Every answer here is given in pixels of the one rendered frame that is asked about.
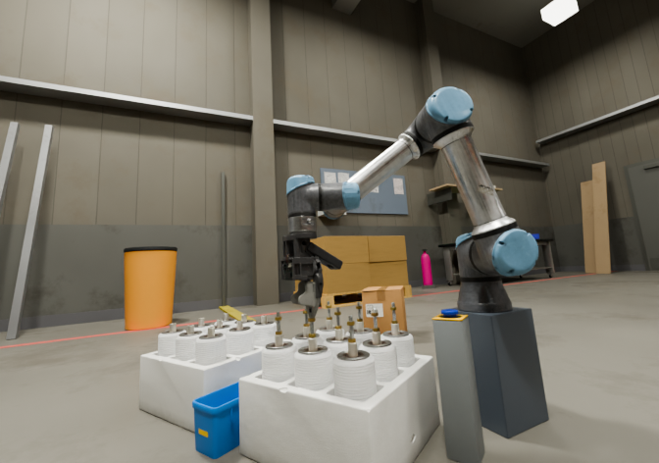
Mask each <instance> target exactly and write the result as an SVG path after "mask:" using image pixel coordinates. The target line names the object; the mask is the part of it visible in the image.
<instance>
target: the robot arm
mask: <svg viewBox="0 0 659 463"><path fill-rule="evenodd" d="M473 110H474V104H473V101H472V99H471V97H470V96H469V95H468V94H467V93H466V92H465V91H464V90H462V89H458V88H456V87H451V86H449V87H443V88H441V89H439V90H437V91H436V92H435V93H434V94H433V95H432V96H431V97H430V98H429V99H428V101H427V103H426V105H425V106H424V107H423V109H422V110H421V112H420V113H419V114H418V116H417V117H416V119H415V120H414V121H413V123H412V124H411V126H409V127H408V128H407V129H406V130H405V131H404V132H403V133H402V134H400V135H399V136H398V141H396V142H395V143H394V144H393V145H391V146H390V147H389V148H388V149H386V150H385V151H384V152H382V153H381V154H380V155H379V156H378V157H377V158H376V159H374V160H373V161H372V162H371V163H369V164H368V165H367V166H365V167H364V168H363V169H362V170H360V171H359V172H358V173H356V174H355V175H354V176H353V177H351V178H350V179H349V180H347V181H345V182H332V183H315V182H314V178H313V177H311V176H304V175H298V176H293V177H291V178H289V179H288V180H287V183H286V196H287V215H288V233H290V234H288V235H287V236H283V237H282V247H283V259H281V260H280V266H281V279H282V280H285V281H301V282H299V284H298V290H297V292H295V293H294V294H293V295H291V299H290V300H291V302H292V303H293V304H298V305H304V306H306V310H307V313H308V316H309V318H310V313H311V312H312V318H315V317H316V314H317V311H318V308H319V306H320V302H321V297H322V294H323V287H324V278H323V269H322V265H321V264H323V265H325V266H326V267H328V268H329V269H331V270H340V269H341V266H342V264H343V262H342V261H341V260H339V259H338V258H336V257H335V256H333V255H331V254H329V253H328V252H326V251H325V250H324V249H322V248H321V247H319V246H318V245H316V244H314V243H313V242H310V239H316V238H317V234H316V233H315V232H316V231H317V221H316V211H319V212H320V211H323V213H324V214H325V216H326V217H328V218H329V219H333V220H334V219H338V218H340V217H342V216H343V215H344V213H345V212H346V211H350V210H354V209H358V208H359V206H360V200H361V199H362V198H364V197H365V196H366V195H367V194H369V193H370V192H371V191H372V190H374V189H375V188H376V187H377V186H379V185H380V184H381V183H383V182H384V181H385V180H387V179H388V178H389V177H390V176H392V175H393V174H394V173H395V172H397V171H398V170H399V169H400V168H402V167H403V166H404V165H405V164H407V163H408V162H409V161H410V160H412V159H418V158H419V157H421V156H422V155H423V154H425V153H426V152H428V151H429V150H431V149H432V148H437V149H440V150H441V152H442V154H443V156H444V159H445V161H446V163H447V166H448V168H449V170H450V172H451V175H452V177H453V178H454V181H455V183H456V185H457V188H458V190H459V192H460V195H461V197H462V199H463V202H464V204H465V206H466V209H467V211H468V213H469V216H470V218H471V220H472V223H473V225H474V229H473V231H472V232H470V233H465V234H462V235H460V236H458V237H457V238H456V251H457V258H458V266H459V274H460V282H461V286H460V291H459V297H458V301H457V307H458V310H460V311H464V312H472V313H500V312H508V311H512V310H513V307H512V302H511V300H510V298H509V296H508V294H507V292H506V290H505V288H504V286H503V284H502V280H501V276H506V277H513V276H519V275H523V274H525V273H527V272H529V271H530V270H531V269H532V268H533V267H534V265H535V262H536V260H537V258H538V246H537V243H536V241H535V239H534V237H533V236H532V235H531V234H530V233H527V232H526V231H523V230H520V228H519V226H518V224H517V222H516V220H515V219H512V218H510V217H508V216H507V215H506V213H505V211H504V209H503V206H502V204H501V202H500V200H499V197H498V195H497V193H496V191H495V188H494V186H493V184H492V182H491V179H490V177H489V175H488V173H487V171H486V168H485V166H484V164H483V162H482V158H481V156H480V154H479V151H478V149H477V147H476V145H475V143H474V141H473V139H472V133H473V131H474V126H473V124H472V121H471V119H470V117H471V116H472V113H473ZM282 267H283V272H282ZM312 280H313V281H312Z"/></svg>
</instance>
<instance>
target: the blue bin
mask: <svg viewBox="0 0 659 463"><path fill-rule="evenodd" d="M192 408H194V430H195V450H196V451H198V452H200V453H202V454H204V455H206V456H208V457H210V458H212V459H218V458H220V457H221V456H223V455H225V454H226V453H228V452H230V451H231V450H233V449H235V448H236V447H238V446H239V382H237V383H235V384H232V385H230V386H226V387H223V388H221V389H218V390H216V391H213V392H211V393H208V394H206V395H203V396H201V397H198V398H196V399H194V400H193V401H192Z"/></svg>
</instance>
